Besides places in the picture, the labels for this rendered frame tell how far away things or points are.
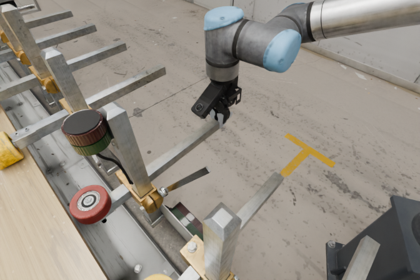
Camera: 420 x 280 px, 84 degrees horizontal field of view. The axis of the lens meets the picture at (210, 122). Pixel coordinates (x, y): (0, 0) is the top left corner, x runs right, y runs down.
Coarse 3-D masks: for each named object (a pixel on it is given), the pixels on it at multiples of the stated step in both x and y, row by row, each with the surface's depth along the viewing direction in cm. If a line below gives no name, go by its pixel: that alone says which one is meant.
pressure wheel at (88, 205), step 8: (80, 192) 53; (88, 192) 53; (96, 192) 53; (104, 192) 53; (72, 200) 51; (80, 200) 52; (88, 200) 51; (96, 200) 52; (104, 200) 51; (72, 208) 50; (80, 208) 50; (88, 208) 50; (96, 208) 50; (104, 208) 51; (80, 216) 49; (88, 216) 49; (96, 216) 50; (104, 216) 52
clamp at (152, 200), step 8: (120, 176) 60; (128, 184) 58; (152, 184) 58; (152, 192) 57; (136, 200) 58; (144, 200) 56; (152, 200) 57; (160, 200) 57; (144, 208) 56; (152, 208) 57
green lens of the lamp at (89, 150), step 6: (108, 132) 39; (102, 138) 37; (108, 138) 39; (96, 144) 37; (102, 144) 38; (108, 144) 39; (78, 150) 37; (84, 150) 36; (90, 150) 37; (96, 150) 37; (102, 150) 38
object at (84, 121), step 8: (80, 112) 38; (88, 112) 38; (96, 112) 38; (72, 120) 36; (80, 120) 36; (88, 120) 36; (96, 120) 36; (64, 128) 35; (72, 128) 35; (80, 128) 35; (88, 128) 35; (112, 136) 41; (112, 144) 42; (112, 160) 44; (120, 168) 47; (128, 176) 50
